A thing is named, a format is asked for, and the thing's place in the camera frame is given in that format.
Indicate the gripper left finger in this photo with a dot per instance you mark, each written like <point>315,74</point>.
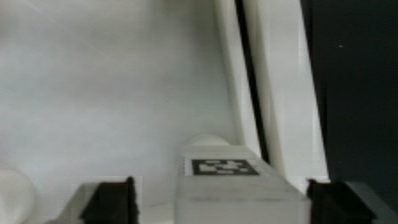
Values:
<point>101,204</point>

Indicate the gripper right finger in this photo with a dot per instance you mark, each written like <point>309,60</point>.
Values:
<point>347,204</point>

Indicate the white table leg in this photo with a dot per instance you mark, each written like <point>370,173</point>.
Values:
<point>231,191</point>

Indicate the white square table top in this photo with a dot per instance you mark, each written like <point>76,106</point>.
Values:
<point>116,88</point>

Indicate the white front barrier wall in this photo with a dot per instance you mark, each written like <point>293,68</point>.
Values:
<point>286,90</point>

